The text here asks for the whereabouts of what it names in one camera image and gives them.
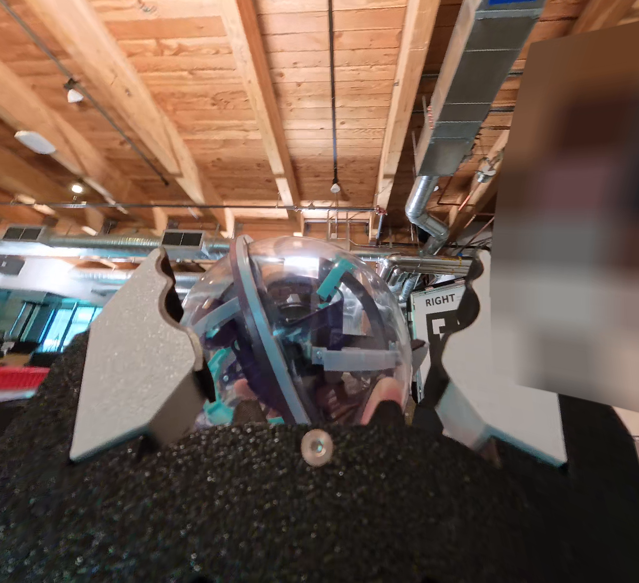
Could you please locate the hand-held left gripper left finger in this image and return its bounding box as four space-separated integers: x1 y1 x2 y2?
70 246 217 462

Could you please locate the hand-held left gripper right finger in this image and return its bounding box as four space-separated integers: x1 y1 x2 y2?
413 250 568 467

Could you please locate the clear maze ball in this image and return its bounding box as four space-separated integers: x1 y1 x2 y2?
181 235 414 426

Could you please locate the person's right hand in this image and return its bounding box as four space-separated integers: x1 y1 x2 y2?
360 377 406 426

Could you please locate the framed marker sign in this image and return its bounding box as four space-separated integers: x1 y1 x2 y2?
408 284 472 374

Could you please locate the thin ceiling pipe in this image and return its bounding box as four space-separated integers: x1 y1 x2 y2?
0 201 382 213

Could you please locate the white ceiling disc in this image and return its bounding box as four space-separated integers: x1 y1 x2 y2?
14 130 57 156

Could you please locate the black track light bar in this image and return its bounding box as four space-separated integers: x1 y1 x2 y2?
0 0 169 186
315 0 342 195

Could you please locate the long horizontal metal duct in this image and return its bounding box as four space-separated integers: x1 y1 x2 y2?
0 231 235 257

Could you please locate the round metal duct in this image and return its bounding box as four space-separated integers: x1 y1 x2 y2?
404 175 451 257

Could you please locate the rectangular metal air duct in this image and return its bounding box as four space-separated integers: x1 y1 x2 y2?
413 0 570 179

